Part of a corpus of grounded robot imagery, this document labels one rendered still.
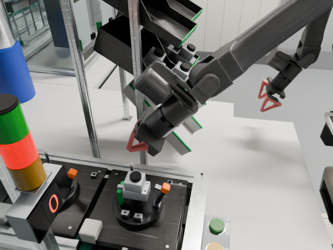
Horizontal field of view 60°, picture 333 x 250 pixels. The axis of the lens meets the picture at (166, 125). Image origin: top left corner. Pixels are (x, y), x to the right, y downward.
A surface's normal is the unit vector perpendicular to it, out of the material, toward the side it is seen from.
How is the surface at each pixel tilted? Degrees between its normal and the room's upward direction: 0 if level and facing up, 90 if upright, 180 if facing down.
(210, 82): 72
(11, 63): 90
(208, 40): 90
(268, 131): 0
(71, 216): 0
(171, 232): 0
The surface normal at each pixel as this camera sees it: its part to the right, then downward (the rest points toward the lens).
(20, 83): 0.70, 0.44
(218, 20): -0.15, 0.60
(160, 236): 0.00, -0.79
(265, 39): 0.04, 0.30
